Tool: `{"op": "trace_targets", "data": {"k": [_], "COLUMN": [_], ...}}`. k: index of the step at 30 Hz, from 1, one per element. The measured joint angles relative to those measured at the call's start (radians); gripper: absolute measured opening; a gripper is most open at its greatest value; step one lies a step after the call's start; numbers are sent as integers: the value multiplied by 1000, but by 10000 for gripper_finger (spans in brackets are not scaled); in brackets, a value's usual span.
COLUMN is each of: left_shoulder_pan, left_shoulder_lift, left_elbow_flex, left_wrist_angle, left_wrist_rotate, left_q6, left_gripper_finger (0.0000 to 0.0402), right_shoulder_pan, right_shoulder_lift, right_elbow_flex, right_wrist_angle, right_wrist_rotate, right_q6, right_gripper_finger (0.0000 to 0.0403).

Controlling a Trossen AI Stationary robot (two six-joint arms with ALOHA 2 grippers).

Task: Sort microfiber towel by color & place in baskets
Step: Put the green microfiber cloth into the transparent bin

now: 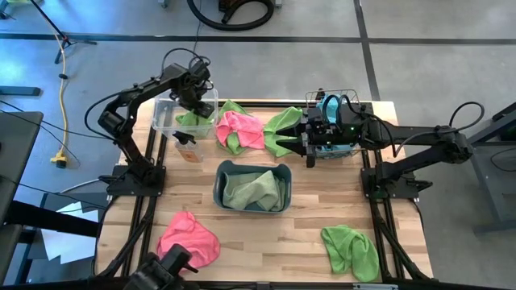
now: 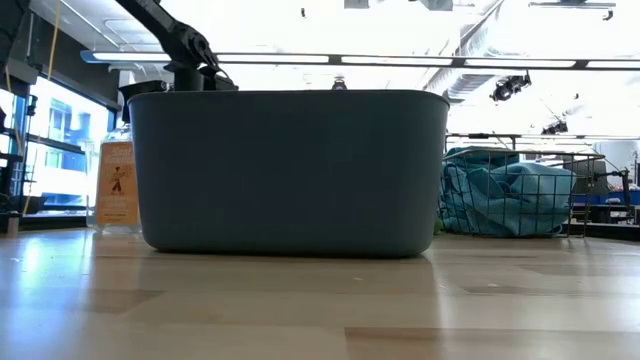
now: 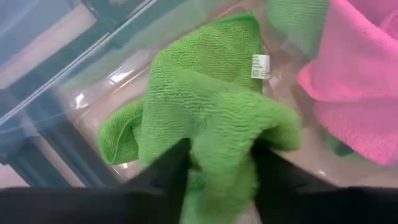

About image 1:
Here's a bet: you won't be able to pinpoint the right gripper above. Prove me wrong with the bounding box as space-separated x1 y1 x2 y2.
276 105 364 168

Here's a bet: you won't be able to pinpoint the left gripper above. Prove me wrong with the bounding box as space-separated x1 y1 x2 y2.
171 60 215 119

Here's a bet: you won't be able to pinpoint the teal microfiber towel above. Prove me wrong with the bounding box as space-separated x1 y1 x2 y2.
318 94 343 124

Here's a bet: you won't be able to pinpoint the pale green microfiber towel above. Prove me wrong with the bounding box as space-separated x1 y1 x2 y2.
222 169 286 213

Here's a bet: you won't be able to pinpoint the pink microfiber towel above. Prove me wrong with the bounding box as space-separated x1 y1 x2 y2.
156 211 222 270
214 110 266 151

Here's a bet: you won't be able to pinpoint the spray bottle with black head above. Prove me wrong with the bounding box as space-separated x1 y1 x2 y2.
172 130 206 164

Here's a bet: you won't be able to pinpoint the clear plastic bin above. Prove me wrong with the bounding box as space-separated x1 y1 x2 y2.
152 86 219 142

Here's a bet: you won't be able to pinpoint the grey-blue plastic basket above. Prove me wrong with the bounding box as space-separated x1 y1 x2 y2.
212 159 293 213

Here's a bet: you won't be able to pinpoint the black tripod stand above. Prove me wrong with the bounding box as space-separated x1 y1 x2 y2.
28 0 98 65

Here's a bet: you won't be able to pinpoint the black flat floor bar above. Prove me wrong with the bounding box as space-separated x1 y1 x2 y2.
0 85 42 97

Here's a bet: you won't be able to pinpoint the black support beam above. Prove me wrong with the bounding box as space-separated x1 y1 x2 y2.
0 200 102 239

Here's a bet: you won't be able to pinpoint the white paper sheets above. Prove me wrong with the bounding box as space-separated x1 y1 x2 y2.
40 200 102 265

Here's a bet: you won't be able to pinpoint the dark grey desk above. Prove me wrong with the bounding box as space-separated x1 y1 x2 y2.
0 110 44 283

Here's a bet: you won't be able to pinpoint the dark grey equipment stand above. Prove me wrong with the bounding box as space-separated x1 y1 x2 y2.
444 101 516 237

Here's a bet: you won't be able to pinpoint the metal wire basket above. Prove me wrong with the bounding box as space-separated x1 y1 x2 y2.
304 88 363 159

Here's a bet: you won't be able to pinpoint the black aluminium table frame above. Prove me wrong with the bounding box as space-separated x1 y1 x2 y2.
94 99 435 283

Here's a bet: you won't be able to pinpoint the thin black floor cable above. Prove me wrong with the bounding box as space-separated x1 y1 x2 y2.
183 0 205 89

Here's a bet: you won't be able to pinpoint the black vacuum hose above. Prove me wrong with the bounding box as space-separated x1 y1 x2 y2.
186 0 277 32

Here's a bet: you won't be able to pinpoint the yellow extension cable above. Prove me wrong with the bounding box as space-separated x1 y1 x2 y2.
42 11 69 168

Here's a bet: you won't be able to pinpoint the silver metal bracket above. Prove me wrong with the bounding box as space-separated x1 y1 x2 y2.
353 283 399 290

